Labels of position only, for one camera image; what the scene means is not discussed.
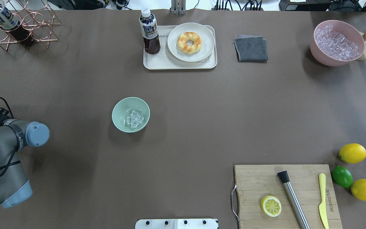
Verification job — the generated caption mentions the light green bowl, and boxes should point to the light green bowl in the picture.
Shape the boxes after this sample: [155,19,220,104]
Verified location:
[112,97,151,133]

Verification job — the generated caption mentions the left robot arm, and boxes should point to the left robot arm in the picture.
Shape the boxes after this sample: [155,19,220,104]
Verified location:
[0,108,50,208]

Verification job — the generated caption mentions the clear ice cubes in bowl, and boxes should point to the clear ice cubes in bowl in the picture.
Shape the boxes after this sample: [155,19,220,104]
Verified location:
[126,110,144,129]

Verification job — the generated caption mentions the pink bowl of ice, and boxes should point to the pink bowl of ice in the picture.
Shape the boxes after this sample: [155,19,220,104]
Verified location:
[310,20,365,66]

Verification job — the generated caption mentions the bottle in copper rack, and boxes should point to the bottle in copper rack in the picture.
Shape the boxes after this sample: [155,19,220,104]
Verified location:
[0,2,34,47]

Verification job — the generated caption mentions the cream serving tray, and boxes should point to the cream serving tray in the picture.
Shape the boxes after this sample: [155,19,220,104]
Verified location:
[143,25,218,70]

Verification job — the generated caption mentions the dark tea bottle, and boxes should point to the dark tea bottle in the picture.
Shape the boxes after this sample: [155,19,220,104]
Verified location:
[139,8,161,55]

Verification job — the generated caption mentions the glazed donut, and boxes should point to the glazed donut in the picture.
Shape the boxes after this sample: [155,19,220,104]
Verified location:
[177,32,202,54]

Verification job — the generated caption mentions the white plate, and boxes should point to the white plate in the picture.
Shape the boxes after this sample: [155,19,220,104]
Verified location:
[167,22,215,62]

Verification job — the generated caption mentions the grey folded cloth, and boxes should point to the grey folded cloth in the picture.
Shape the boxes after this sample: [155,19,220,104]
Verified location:
[234,35,268,63]

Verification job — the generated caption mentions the wooden cutting board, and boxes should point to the wooden cutting board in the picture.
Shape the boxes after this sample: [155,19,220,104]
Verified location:
[234,165,343,229]

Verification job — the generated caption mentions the half lemon slice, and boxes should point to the half lemon slice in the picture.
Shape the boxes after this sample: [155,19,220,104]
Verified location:
[261,195,282,217]

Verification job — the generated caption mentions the steel muddler black tip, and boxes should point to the steel muddler black tip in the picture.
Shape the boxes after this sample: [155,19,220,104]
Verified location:
[277,170,310,229]

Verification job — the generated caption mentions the yellow plastic knife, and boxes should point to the yellow plastic knife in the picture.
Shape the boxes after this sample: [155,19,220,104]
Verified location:
[318,173,329,229]

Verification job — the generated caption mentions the green lime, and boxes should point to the green lime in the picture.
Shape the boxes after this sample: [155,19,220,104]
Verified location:
[331,165,353,189]

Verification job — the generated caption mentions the yellow lemon upper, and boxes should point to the yellow lemon upper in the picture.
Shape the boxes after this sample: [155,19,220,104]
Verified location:
[338,143,366,163]

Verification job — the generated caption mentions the yellow lemon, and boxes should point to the yellow lemon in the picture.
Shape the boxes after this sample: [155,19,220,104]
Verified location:
[338,143,366,163]
[350,179,366,201]

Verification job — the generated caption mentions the yellow lemon lower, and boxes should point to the yellow lemon lower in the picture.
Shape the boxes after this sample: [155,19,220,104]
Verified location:
[350,179,366,201]

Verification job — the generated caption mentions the copper wire bottle rack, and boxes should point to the copper wire bottle rack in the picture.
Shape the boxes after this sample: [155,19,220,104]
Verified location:
[0,0,61,51]

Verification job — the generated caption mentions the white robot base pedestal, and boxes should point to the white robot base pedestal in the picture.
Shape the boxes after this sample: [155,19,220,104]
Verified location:
[135,218,219,229]

